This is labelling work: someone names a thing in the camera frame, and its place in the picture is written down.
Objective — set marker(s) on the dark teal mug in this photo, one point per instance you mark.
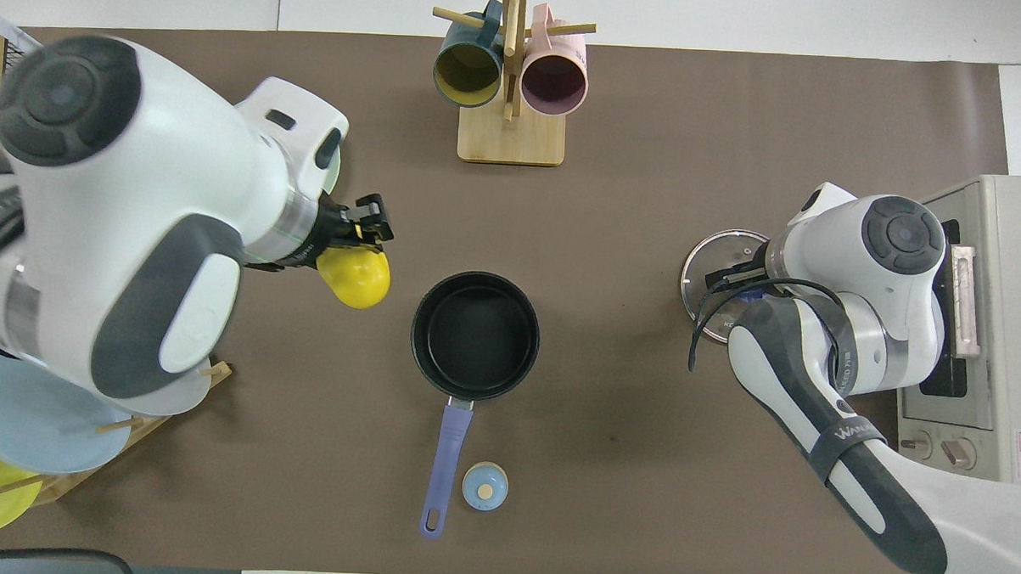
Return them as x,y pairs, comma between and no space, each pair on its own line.
467,73

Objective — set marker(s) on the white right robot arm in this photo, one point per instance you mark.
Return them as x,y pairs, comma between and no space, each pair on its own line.
902,250

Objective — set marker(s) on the wooden mug tree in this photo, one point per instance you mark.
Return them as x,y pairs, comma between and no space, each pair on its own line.
511,143

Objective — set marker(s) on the beige toaster oven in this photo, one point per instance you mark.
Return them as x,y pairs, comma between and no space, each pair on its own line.
1018,339

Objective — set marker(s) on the wooden plate rack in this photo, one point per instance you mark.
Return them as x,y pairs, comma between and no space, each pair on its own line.
55,489

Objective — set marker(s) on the brown table mat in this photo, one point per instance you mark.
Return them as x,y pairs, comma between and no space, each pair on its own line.
651,156

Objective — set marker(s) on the yellow lemon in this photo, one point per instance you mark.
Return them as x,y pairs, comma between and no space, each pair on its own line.
358,277

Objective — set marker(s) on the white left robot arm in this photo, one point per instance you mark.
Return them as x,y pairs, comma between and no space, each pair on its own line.
140,181

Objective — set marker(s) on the pink mug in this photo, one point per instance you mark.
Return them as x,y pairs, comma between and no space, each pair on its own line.
554,85

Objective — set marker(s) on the grey plate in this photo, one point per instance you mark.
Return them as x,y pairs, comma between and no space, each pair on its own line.
179,403

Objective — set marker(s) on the light blue plate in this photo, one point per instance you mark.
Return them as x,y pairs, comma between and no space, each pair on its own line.
30,423

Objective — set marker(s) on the light green plate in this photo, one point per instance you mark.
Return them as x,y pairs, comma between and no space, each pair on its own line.
334,179

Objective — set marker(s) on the small blue round cap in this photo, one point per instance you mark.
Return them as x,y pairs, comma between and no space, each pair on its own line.
485,487

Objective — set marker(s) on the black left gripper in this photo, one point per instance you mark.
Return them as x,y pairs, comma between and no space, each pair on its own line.
336,230

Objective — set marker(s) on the glass lid with purple knob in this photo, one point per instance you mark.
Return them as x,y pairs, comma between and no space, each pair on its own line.
698,268

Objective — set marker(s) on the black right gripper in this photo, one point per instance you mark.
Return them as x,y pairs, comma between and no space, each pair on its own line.
744,274

